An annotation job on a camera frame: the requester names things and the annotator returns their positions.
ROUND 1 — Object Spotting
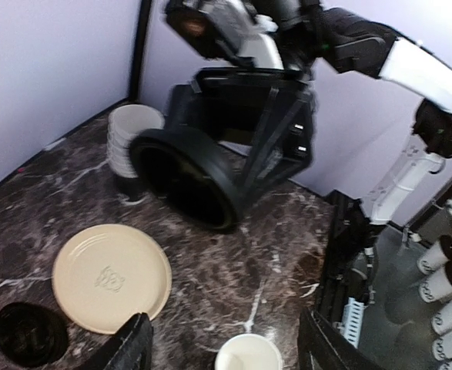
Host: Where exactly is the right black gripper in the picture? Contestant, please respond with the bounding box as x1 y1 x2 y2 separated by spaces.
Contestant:
163 1 322 208

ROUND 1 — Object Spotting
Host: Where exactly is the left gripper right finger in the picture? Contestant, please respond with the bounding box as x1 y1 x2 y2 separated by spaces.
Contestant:
297 308 360 369

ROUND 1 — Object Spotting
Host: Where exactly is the stack of black lids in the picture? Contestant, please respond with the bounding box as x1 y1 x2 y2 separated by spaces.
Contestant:
0 302 69 368

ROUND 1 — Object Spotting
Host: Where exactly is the cream round plate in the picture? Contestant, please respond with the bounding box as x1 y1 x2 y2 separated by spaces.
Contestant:
52 224 172 335

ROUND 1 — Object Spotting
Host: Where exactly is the stack of paper cups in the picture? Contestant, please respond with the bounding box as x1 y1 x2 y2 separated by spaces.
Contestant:
105 103 165 204

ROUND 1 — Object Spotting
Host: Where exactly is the right black frame post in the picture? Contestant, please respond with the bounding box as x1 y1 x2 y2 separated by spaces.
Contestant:
127 0 161 103

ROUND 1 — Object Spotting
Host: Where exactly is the black cup lid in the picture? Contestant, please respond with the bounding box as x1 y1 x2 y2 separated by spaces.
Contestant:
129 126 246 234

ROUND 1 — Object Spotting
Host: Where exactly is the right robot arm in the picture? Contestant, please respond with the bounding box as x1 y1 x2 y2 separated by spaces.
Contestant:
164 1 452 274

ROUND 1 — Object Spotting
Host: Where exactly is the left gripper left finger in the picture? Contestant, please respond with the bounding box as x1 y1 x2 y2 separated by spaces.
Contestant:
94 313 153 369

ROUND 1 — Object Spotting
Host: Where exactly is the white cable duct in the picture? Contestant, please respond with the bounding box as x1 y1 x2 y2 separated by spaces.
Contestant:
340 298 365 348

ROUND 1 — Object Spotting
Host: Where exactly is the black paper coffee cup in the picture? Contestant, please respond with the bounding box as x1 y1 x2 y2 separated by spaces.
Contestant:
214 334 283 370

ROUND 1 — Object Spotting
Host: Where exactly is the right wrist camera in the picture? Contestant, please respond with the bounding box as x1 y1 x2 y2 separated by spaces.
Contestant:
164 1 284 70

